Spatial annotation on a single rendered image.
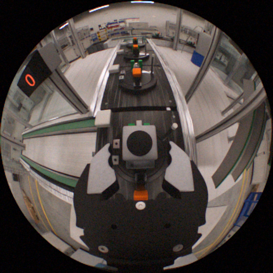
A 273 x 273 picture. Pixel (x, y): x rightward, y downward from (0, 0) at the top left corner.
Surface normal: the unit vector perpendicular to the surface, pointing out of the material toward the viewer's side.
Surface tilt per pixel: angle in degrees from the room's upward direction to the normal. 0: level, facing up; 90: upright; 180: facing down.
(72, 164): 0
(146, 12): 90
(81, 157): 0
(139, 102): 0
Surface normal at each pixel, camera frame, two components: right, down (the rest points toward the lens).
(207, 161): -0.04, -0.26
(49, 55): 1.00, -0.04
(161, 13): -0.04, 0.96
